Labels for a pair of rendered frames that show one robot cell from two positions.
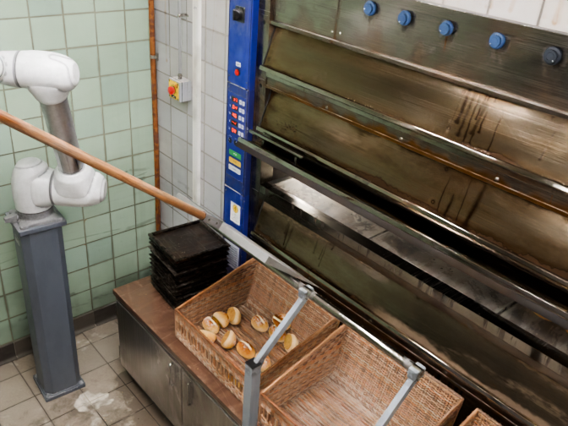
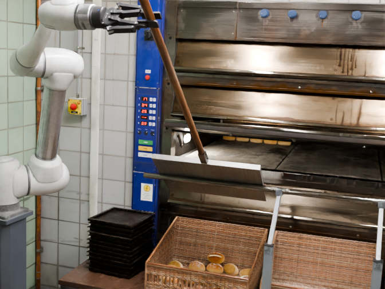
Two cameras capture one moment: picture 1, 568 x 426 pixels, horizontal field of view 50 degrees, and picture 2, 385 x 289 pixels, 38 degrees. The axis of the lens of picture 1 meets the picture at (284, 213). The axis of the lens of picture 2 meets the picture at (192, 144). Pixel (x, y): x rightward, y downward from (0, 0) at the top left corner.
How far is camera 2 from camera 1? 1.76 m
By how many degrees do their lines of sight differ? 34
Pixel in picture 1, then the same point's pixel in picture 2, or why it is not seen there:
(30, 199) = (11, 190)
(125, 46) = (22, 79)
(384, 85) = (281, 57)
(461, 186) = (347, 104)
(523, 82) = (376, 34)
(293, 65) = (202, 61)
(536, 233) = not seen: outside the picture
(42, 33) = not seen: outside the picture
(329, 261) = not seen: hidden behind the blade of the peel
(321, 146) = (234, 111)
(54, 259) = (22, 250)
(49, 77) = (71, 64)
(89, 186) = (62, 170)
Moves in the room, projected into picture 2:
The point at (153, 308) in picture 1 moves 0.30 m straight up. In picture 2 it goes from (106, 281) to (107, 227)
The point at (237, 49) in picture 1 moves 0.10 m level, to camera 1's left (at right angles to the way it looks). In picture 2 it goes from (146, 61) to (130, 60)
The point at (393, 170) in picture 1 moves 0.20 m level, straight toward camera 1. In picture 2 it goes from (296, 109) to (315, 113)
